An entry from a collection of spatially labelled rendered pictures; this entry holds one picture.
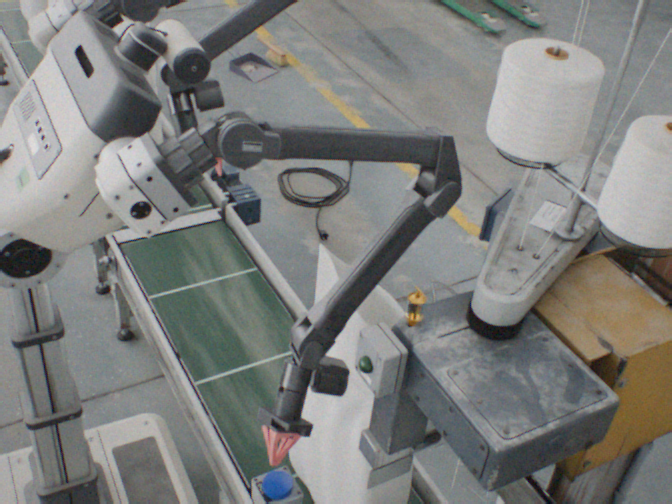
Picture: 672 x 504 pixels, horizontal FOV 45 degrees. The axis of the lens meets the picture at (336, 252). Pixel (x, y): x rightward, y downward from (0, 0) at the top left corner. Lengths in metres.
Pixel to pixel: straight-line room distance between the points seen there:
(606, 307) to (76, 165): 0.93
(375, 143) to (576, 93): 0.34
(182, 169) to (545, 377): 0.65
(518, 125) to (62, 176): 0.77
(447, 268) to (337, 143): 2.26
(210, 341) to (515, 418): 1.55
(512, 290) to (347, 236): 2.45
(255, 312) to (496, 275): 1.51
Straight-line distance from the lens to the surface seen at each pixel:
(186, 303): 2.73
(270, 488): 1.66
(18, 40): 4.54
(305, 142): 1.36
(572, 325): 1.38
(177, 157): 1.32
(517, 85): 1.34
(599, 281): 1.49
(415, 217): 1.47
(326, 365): 1.54
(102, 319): 3.27
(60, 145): 1.50
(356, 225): 3.76
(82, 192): 1.48
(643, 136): 1.21
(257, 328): 2.64
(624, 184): 1.23
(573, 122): 1.36
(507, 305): 1.26
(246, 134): 1.31
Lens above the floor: 2.21
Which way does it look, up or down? 38 degrees down
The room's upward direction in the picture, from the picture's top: 6 degrees clockwise
